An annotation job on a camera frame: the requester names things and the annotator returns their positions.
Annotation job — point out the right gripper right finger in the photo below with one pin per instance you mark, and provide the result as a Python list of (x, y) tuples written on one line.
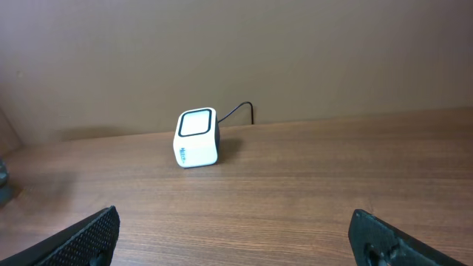
[(375, 242)]

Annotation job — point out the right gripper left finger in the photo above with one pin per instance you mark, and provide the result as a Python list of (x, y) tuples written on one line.
[(90, 242)]

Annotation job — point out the white barcode scanner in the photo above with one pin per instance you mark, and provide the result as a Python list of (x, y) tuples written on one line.
[(197, 138)]

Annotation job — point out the grey plastic mesh basket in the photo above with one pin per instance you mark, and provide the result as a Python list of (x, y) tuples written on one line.
[(6, 192)]

